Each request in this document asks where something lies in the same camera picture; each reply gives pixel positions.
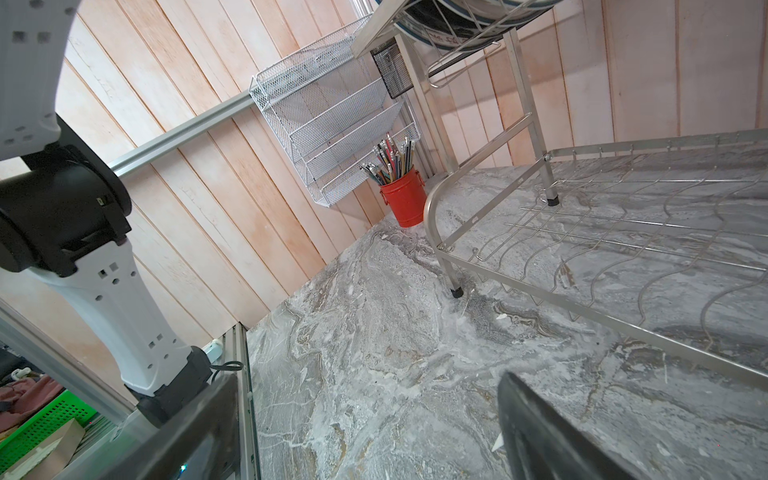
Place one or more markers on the green rim white plate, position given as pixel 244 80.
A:
pixel 470 25

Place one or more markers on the white wire wall shelf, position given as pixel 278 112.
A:
pixel 328 109

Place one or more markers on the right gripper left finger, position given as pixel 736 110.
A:
pixel 200 442

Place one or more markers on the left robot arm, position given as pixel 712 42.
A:
pixel 65 219

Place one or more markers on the red pencil cup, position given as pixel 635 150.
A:
pixel 406 197

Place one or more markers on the black mesh wall basket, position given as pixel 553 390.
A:
pixel 392 68

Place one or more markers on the steel two-tier dish rack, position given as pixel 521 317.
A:
pixel 629 184

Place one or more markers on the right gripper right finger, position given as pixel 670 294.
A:
pixel 541 444

